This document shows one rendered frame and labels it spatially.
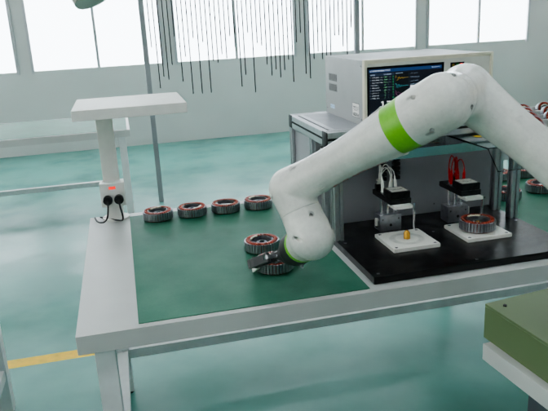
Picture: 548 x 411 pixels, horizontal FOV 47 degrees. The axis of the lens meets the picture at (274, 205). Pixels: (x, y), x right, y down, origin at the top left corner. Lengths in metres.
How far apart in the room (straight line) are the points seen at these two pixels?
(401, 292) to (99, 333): 0.79
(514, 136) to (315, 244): 0.49
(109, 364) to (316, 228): 0.63
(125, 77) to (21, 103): 1.26
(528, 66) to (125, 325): 8.79
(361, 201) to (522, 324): 0.93
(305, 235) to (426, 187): 0.87
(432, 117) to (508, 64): 8.47
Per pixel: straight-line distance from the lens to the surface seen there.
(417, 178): 2.24
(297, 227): 1.48
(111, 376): 1.70
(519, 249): 1.99
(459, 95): 1.30
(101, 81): 8.12
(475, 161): 2.33
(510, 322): 1.42
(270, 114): 8.40
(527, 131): 1.45
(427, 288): 1.77
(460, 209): 2.19
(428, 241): 1.97
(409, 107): 1.31
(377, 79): 1.99
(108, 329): 1.61
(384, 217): 2.08
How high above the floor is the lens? 1.45
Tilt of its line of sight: 17 degrees down
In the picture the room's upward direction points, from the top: 3 degrees counter-clockwise
